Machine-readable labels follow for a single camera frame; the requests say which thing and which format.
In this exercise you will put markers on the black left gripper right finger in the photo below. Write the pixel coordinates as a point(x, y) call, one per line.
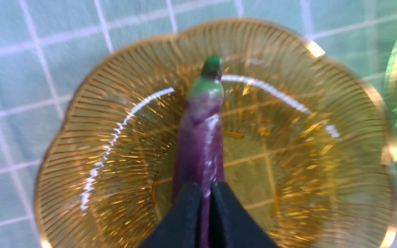
point(231, 226)

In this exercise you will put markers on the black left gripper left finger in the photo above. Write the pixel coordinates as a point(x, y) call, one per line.
point(180, 227)

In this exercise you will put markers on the purple eggplant green stem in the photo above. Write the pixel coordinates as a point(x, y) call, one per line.
point(199, 150)

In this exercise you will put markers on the amber ribbed glass plate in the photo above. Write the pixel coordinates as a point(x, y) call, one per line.
point(307, 143)

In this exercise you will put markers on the green checkered tablecloth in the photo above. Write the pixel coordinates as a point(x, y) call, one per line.
point(48, 46)

